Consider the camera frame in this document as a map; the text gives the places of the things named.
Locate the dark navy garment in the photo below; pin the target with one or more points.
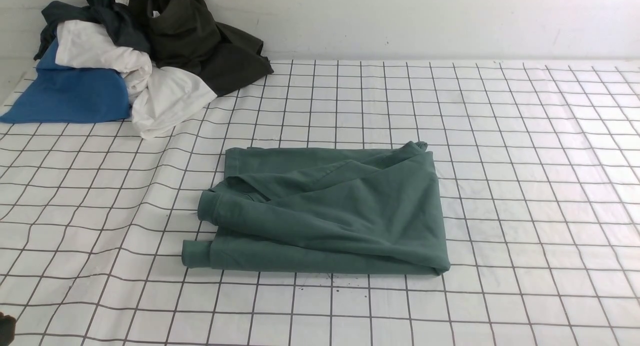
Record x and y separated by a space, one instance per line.
114 15

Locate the white grid-patterned tablecloth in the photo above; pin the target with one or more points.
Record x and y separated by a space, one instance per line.
538 169

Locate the dark olive garment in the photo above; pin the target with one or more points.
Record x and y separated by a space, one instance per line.
185 35

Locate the green long-sleeved shirt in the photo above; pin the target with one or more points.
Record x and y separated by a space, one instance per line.
320 210

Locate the white garment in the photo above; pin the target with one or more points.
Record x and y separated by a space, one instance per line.
160 97

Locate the blue garment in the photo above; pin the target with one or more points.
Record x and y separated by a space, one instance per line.
62 94

